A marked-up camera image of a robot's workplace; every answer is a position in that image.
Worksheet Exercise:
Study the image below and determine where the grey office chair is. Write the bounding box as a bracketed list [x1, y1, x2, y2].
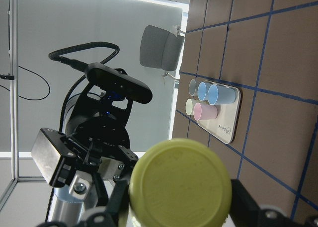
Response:
[139, 25, 185, 72]

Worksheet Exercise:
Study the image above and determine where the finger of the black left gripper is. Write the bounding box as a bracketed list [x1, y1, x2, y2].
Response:
[31, 128, 77, 187]
[98, 145, 138, 181]

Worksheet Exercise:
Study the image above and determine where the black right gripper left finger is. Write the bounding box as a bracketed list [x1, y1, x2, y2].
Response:
[106, 180, 129, 227]

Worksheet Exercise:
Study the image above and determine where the thin black hanging cable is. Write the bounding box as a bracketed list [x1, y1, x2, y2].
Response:
[0, 64, 51, 101]

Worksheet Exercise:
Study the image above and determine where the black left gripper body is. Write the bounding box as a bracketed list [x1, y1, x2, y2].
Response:
[65, 82, 135, 173]

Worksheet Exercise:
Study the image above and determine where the aluminium frame post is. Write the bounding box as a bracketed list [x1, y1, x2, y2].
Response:
[0, 0, 44, 209]

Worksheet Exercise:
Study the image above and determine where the blue plastic cup front-left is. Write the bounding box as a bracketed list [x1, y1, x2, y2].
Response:
[208, 84, 236, 105]

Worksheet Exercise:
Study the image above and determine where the yellow-green plastic cup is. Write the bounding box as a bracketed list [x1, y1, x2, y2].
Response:
[129, 138, 232, 227]

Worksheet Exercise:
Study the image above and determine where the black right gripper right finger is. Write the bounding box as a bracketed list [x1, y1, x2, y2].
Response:
[230, 179, 260, 227]

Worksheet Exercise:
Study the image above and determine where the pale yellow plastic cup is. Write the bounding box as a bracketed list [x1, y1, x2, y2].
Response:
[185, 99, 199, 115]

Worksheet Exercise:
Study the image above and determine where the cream rabbit tray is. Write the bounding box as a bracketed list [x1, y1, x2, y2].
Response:
[197, 81, 241, 144]

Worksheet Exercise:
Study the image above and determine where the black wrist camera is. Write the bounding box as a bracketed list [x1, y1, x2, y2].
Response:
[84, 63, 153, 104]

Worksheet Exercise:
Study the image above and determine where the blue plastic cup middle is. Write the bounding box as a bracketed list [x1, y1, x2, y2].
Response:
[197, 82, 210, 101]

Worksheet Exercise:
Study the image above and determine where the black braided camera cable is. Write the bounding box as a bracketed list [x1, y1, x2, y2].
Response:
[48, 41, 120, 128]

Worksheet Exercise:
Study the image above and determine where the grey plastic cup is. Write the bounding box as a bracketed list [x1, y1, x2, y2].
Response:
[188, 79, 199, 96]

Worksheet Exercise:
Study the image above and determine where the pink plastic cup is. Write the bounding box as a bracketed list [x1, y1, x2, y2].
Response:
[193, 103, 218, 121]

